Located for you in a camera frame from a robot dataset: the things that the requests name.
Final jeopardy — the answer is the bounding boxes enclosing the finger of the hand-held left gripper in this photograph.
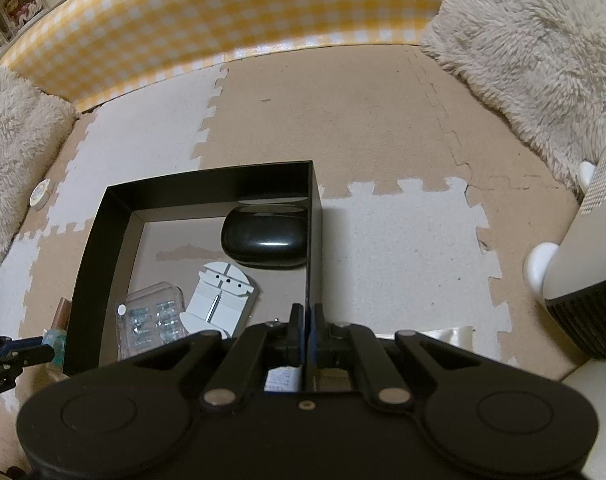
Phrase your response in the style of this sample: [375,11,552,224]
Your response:
[0,336,46,354]
[3,347,57,369]

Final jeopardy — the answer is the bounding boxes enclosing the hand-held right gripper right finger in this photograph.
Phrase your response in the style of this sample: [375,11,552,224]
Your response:
[309,303,484,406]

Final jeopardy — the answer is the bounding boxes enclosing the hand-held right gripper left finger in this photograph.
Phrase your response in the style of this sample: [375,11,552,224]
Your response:
[117,303,306,406]

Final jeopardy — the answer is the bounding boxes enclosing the mint green bottle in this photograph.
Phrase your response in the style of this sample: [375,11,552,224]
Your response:
[43,329,70,372]

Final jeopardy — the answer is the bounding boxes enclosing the white watch band tool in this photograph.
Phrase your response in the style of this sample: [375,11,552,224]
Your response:
[179,262,258,339]

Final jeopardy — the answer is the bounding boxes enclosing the glossy black oval case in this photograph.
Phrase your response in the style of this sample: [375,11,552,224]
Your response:
[220,205,311,269]

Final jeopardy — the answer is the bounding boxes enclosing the black cardboard box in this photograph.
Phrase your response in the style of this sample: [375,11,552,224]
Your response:
[63,160,324,377]

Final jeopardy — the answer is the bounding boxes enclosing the clear plastic parts case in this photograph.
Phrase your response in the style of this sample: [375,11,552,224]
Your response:
[116,282,186,361]

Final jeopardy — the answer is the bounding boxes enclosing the fluffy cream cushion left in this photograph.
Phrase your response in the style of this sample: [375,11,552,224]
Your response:
[0,50,80,268]

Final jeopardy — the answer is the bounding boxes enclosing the fluffy cream cushion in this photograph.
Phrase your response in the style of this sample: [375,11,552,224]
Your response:
[420,0,606,192]
[0,50,80,268]

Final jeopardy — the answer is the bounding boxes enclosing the foam puzzle mat tiles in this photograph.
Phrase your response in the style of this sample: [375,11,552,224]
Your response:
[0,42,606,480]

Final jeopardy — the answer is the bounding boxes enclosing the white space heater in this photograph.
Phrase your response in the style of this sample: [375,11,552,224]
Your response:
[525,132,606,361]

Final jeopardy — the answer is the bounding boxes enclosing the fluffy cream cushion right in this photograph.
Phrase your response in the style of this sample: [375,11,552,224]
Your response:
[420,0,606,192]

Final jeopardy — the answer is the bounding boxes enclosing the yellow checkered fabric wall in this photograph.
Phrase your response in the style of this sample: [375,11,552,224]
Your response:
[0,0,464,113]

